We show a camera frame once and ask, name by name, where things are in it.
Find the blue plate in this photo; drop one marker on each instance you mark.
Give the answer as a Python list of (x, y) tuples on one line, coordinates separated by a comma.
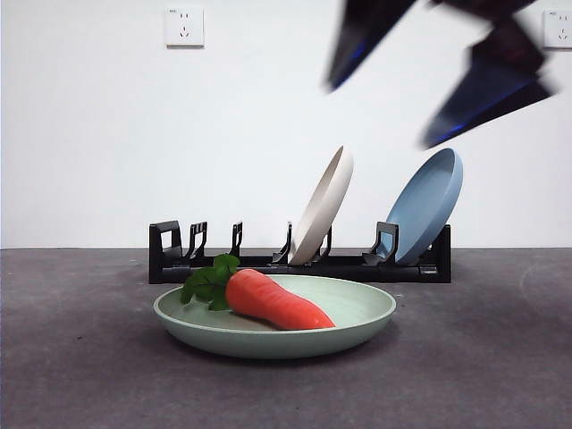
[(424, 205)]

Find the black plate rack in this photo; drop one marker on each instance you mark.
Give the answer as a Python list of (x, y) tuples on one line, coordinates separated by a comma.
[(393, 273)]

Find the green plate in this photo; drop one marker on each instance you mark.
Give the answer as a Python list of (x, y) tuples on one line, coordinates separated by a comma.
[(268, 344)]

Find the beige plate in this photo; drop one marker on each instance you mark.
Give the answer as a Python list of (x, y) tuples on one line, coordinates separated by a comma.
[(326, 201)]

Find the white wall socket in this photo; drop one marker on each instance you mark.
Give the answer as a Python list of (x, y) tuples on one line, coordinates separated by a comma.
[(185, 27), (558, 29)]

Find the orange carrot with green leaves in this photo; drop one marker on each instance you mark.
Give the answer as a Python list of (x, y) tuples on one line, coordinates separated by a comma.
[(268, 299)]

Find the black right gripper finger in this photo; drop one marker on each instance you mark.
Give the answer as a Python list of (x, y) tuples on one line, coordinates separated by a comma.
[(487, 98), (362, 36)]

